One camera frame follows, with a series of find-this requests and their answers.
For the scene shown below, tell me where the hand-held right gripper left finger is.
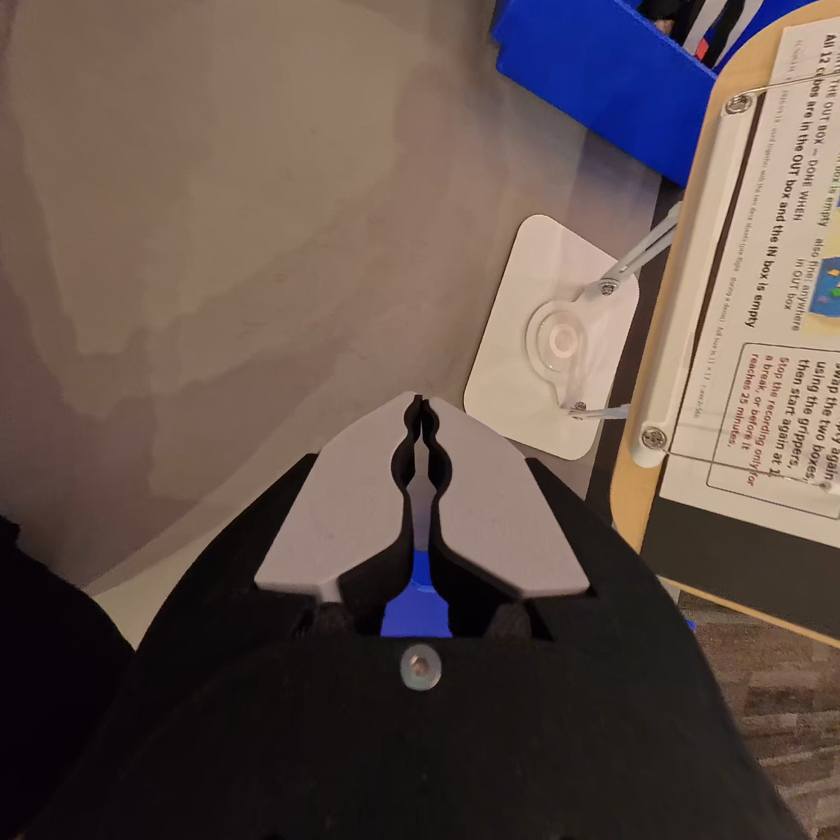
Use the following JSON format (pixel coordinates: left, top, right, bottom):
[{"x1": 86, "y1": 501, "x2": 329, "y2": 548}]
[{"x1": 255, "y1": 392, "x2": 421, "y2": 636}]

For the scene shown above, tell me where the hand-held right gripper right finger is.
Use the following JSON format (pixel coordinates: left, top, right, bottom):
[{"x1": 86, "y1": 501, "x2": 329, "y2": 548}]
[{"x1": 420, "y1": 395, "x2": 589, "y2": 639}]

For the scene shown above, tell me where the white stand base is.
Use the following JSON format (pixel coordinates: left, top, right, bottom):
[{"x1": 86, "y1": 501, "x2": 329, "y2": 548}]
[{"x1": 462, "y1": 214, "x2": 641, "y2": 462}]

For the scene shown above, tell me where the printed instruction sheet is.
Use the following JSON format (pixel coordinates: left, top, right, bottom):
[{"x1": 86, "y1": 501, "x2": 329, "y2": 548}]
[{"x1": 659, "y1": 16, "x2": 840, "y2": 549}]

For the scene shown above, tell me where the white sheet holder strip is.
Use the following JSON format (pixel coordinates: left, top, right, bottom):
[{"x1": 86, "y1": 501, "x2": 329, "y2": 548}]
[{"x1": 631, "y1": 94, "x2": 757, "y2": 468}]

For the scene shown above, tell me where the person's dark clothing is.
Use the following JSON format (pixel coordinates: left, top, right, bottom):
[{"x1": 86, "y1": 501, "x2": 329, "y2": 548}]
[{"x1": 0, "y1": 515, "x2": 137, "y2": 840}]

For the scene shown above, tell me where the black and white striped object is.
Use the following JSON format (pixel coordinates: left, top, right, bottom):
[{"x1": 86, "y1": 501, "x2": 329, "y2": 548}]
[{"x1": 635, "y1": 0, "x2": 765, "y2": 70}]

